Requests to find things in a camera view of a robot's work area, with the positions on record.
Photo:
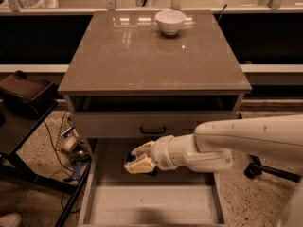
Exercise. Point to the closed drawer with black handle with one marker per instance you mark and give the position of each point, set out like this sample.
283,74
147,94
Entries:
139,125

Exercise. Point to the dark brown pouch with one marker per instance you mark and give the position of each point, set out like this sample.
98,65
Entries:
23,90

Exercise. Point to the white ceramic bowl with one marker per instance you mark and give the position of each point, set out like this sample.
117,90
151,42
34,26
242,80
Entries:
170,21

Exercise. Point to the tape roll clutter on floor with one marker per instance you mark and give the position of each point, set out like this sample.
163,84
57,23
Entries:
69,142

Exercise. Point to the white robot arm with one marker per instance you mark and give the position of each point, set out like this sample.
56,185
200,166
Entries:
209,148

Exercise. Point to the grey drawer cabinet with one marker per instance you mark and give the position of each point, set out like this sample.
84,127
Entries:
125,64

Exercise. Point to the black side cart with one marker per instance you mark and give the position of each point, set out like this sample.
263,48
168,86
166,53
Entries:
21,114

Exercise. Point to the black chair base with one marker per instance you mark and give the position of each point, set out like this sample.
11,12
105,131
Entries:
256,168

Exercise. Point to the white shoe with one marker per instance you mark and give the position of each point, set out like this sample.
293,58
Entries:
11,220

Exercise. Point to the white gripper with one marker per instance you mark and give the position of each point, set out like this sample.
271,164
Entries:
163,155

